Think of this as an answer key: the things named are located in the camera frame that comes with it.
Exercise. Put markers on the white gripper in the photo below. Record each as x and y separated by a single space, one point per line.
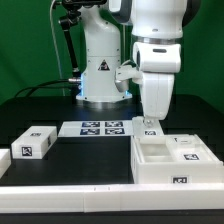
155 91

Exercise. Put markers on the white cabinet door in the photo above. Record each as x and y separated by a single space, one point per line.
139 129
187 148

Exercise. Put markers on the white cabinet body box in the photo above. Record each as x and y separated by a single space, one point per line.
150 165

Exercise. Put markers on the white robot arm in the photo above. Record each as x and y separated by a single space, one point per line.
157 27

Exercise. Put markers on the white cabinet top block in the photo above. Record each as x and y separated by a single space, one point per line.
34 143

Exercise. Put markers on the white U-shaped obstacle fence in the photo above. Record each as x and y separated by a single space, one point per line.
83 179

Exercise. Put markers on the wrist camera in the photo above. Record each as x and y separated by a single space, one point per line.
123 73

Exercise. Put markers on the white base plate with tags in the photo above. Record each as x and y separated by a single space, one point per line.
96 128

